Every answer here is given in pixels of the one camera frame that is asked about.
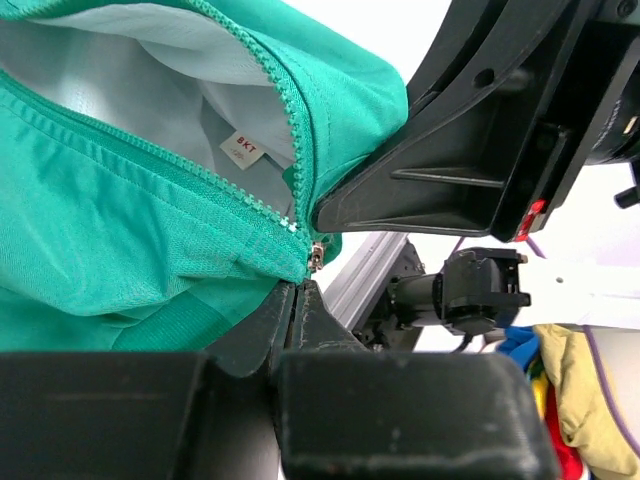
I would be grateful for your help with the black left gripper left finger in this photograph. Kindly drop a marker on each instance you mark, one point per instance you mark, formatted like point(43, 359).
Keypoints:
point(203, 414)

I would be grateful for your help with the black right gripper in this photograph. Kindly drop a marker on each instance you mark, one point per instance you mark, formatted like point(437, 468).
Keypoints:
point(512, 99)

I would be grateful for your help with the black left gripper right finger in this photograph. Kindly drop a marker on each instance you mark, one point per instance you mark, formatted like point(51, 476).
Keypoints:
point(345, 412)

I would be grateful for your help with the green jacket with white lining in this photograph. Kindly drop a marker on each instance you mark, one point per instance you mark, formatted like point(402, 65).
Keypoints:
point(160, 161)

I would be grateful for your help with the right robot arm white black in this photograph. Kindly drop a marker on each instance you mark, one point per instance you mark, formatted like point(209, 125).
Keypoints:
point(476, 291)

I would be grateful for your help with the colourful cloth pile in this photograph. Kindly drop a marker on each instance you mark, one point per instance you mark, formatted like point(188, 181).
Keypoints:
point(577, 399)

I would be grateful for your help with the aluminium table front rail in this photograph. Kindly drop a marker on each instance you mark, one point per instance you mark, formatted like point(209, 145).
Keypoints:
point(358, 273)

